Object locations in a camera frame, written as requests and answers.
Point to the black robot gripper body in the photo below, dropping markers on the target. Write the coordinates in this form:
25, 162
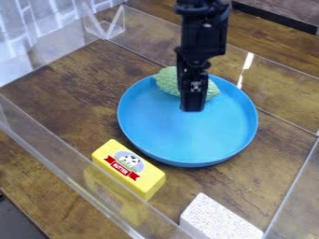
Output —
204, 26

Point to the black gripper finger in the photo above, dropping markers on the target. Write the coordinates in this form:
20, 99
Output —
180, 75
196, 87

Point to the green bitter gourd toy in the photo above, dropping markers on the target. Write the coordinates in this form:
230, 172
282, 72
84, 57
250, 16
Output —
167, 82

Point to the blue round tray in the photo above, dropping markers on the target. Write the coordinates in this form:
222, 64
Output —
187, 139

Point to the black baseboard strip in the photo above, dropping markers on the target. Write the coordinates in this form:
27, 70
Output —
275, 17

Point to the yellow butter block toy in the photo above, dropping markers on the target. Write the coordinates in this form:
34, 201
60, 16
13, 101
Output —
136, 173

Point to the white sheer curtain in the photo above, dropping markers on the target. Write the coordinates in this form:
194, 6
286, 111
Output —
40, 30

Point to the white speckled foam block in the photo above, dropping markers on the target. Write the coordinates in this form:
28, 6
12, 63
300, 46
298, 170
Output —
211, 221

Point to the clear acrylic enclosure wall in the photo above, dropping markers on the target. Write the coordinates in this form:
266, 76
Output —
59, 115

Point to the clear acrylic corner bracket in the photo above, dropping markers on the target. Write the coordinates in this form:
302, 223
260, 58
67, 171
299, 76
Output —
104, 24

